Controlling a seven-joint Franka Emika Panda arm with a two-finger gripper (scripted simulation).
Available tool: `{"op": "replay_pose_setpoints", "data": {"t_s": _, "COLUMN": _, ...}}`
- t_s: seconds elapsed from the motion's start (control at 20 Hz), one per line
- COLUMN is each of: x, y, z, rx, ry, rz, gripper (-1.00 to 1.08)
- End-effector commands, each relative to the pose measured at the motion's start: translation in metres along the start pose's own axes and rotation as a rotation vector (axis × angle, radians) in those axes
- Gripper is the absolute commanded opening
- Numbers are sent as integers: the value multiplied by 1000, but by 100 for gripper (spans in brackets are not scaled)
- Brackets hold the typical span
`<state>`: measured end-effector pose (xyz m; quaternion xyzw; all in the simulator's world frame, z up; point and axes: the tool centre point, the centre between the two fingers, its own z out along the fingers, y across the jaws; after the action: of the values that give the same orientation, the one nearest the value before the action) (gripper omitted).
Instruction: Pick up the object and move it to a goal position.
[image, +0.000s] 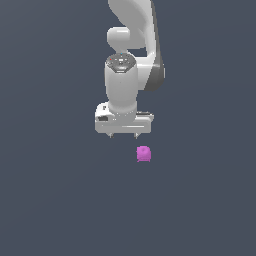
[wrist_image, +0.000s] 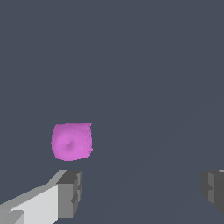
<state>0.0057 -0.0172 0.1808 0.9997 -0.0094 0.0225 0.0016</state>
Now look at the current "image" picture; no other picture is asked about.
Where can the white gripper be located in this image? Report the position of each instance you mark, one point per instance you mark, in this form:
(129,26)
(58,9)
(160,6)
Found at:
(121,125)

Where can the small magenta object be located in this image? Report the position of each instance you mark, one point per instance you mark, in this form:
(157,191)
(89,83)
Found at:
(143,153)

